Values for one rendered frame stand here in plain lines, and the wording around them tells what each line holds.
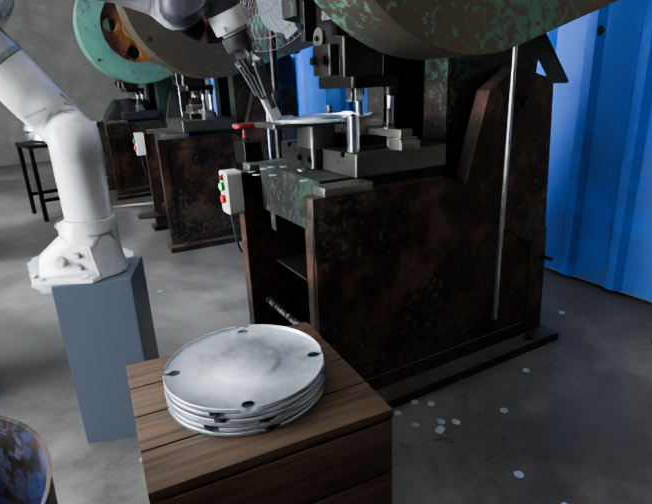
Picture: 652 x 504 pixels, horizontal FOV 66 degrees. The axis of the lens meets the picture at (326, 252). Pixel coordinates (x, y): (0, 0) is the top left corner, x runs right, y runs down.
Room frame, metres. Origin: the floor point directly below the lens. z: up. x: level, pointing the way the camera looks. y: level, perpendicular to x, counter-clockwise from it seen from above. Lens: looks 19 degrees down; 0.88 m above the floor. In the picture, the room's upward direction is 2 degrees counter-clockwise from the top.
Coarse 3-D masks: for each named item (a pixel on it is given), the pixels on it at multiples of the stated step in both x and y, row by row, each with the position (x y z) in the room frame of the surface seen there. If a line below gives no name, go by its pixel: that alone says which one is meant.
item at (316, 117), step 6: (300, 114) 1.60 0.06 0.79; (306, 114) 1.60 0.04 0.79; (312, 114) 1.61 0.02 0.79; (318, 114) 1.61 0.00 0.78; (324, 114) 1.61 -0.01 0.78; (330, 114) 1.60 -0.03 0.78; (336, 114) 1.60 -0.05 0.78; (342, 114) 1.59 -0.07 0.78; (348, 114) 1.58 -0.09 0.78; (366, 114) 1.50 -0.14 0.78; (270, 120) 1.41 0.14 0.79; (276, 120) 1.38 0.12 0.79; (282, 120) 1.45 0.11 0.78; (288, 120) 1.44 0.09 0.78; (294, 120) 1.43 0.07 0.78; (300, 120) 1.42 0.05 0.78; (306, 120) 1.32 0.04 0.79; (312, 120) 1.32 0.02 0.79; (318, 120) 1.32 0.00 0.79; (324, 120) 1.32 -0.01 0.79; (330, 120) 1.32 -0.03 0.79; (336, 120) 1.33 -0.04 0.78
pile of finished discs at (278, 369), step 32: (192, 352) 0.86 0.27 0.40; (224, 352) 0.84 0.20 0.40; (256, 352) 0.83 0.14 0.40; (288, 352) 0.84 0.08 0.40; (320, 352) 0.84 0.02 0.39; (192, 384) 0.75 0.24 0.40; (224, 384) 0.74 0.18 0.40; (256, 384) 0.74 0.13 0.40; (288, 384) 0.73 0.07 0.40; (320, 384) 0.76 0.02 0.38; (192, 416) 0.68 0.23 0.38; (224, 416) 0.66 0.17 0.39; (256, 416) 0.67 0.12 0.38; (288, 416) 0.69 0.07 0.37
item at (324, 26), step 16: (320, 16) 1.52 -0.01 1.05; (320, 32) 1.50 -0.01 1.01; (320, 48) 1.47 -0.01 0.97; (336, 48) 1.44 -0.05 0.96; (352, 48) 1.43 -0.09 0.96; (368, 48) 1.46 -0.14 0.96; (320, 64) 1.47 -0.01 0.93; (336, 64) 1.44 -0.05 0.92; (352, 64) 1.43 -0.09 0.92; (368, 64) 1.46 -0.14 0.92
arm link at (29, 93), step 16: (0, 64) 1.10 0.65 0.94; (16, 64) 1.12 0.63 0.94; (32, 64) 1.15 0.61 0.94; (0, 80) 1.10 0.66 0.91; (16, 80) 1.11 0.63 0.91; (32, 80) 1.13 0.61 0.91; (48, 80) 1.17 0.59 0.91; (0, 96) 1.12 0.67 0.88; (16, 96) 1.11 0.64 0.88; (32, 96) 1.13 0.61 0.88; (48, 96) 1.17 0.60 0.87; (64, 96) 1.21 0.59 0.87; (16, 112) 1.14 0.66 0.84; (32, 112) 1.16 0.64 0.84; (48, 112) 1.19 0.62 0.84; (64, 112) 1.20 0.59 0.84; (80, 112) 1.23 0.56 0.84; (32, 128) 1.18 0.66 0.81
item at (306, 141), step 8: (264, 128) 1.38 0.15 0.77; (272, 128) 1.33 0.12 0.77; (280, 128) 1.33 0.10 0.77; (288, 128) 1.34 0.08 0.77; (304, 128) 1.43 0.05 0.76; (312, 128) 1.40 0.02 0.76; (320, 128) 1.41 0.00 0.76; (328, 128) 1.42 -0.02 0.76; (304, 136) 1.43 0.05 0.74; (312, 136) 1.40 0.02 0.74; (320, 136) 1.41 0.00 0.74; (328, 136) 1.42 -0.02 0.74; (304, 144) 1.44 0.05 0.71; (312, 144) 1.40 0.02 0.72; (320, 144) 1.41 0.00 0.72; (328, 144) 1.42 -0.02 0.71; (304, 152) 1.44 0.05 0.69; (312, 152) 1.40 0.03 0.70; (320, 152) 1.41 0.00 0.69; (304, 160) 1.44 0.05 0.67; (312, 160) 1.40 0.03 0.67; (320, 160) 1.41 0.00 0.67; (312, 168) 1.40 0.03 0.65
